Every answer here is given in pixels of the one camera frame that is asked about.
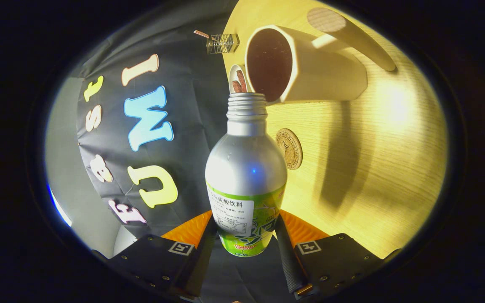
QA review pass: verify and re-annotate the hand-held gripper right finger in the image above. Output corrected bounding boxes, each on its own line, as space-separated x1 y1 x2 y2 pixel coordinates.
274 209 401 300

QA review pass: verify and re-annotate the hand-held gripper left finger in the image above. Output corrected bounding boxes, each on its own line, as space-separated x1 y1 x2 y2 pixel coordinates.
93 210 218 301

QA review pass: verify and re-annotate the silver bottle with green label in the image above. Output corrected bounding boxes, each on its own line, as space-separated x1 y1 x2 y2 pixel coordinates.
205 92 288 258

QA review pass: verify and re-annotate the round wooden coaster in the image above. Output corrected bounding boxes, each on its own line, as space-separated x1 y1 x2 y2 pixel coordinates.
275 128 303 170

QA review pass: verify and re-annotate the cream cup with wooden handle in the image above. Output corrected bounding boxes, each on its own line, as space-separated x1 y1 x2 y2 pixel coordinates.
245 7 397 104

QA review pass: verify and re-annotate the wooden table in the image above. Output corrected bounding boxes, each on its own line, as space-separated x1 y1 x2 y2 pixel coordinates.
221 0 448 259

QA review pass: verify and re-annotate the black backdrop cloth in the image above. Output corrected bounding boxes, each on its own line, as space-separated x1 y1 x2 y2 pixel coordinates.
74 0 298 301

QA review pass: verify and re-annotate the white round plate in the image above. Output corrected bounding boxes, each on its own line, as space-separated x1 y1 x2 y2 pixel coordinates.
229 64 249 94

